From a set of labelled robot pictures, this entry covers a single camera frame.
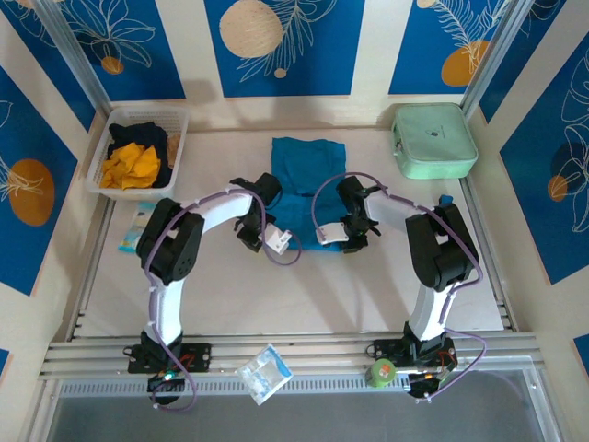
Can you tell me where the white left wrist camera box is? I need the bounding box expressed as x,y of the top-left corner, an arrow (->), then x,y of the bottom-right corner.
261,228 -> 292,255

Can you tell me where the white plastic laundry basket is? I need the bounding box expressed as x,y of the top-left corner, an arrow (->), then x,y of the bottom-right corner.
86,107 -> 191,203

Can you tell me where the dark navy t-shirt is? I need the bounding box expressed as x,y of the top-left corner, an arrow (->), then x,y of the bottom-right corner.
108,122 -> 170,190

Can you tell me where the green roll with orange top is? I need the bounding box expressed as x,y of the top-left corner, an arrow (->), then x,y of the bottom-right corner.
365,358 -> 397,390

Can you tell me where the light blue flat packet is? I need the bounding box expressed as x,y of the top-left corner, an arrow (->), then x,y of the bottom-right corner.
118,201 -> 157,253

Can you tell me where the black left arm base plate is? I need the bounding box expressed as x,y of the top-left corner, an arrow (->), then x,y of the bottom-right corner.
122,343 -> 213,375

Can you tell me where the clear plastic packet blue print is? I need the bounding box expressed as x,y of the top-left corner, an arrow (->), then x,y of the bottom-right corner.
235,343 -> 295,406

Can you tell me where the aluminium corner post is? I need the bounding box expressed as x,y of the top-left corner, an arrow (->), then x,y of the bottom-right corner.
462,0 -> 537,116
34,0 -> 111,105

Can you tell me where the mint green zipper case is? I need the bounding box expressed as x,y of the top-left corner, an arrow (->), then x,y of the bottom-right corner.
391,102 -> 479,180

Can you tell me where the aluminium cross rail frame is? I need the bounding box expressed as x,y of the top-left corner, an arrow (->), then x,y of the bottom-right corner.
39,331 -> 547,381

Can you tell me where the aluminium side rail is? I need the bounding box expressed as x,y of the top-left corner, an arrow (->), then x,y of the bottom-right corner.
66,197 -> 116,343
459,177 -> 519,332

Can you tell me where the grey slotted cable duct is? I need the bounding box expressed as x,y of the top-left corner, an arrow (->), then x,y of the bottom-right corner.
54,373 -> 535,400

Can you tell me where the blue t-shirt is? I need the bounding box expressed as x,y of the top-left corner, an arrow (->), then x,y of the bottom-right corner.
270,136 -> 347,252

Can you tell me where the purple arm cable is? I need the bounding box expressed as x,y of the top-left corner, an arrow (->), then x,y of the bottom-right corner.
311,172 -> 489,401
142,186 -> 304,413

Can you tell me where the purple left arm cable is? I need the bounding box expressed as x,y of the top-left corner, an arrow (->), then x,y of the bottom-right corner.
142,186 -> 304,413

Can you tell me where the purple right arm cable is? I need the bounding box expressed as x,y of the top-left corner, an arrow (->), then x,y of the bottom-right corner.
311,172 -> 489,401

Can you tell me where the yellow t-shirt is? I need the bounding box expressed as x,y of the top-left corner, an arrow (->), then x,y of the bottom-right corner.
99,142 -> 161,190

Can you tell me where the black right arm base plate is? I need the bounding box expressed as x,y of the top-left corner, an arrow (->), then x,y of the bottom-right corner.
366,339 -> 459,369

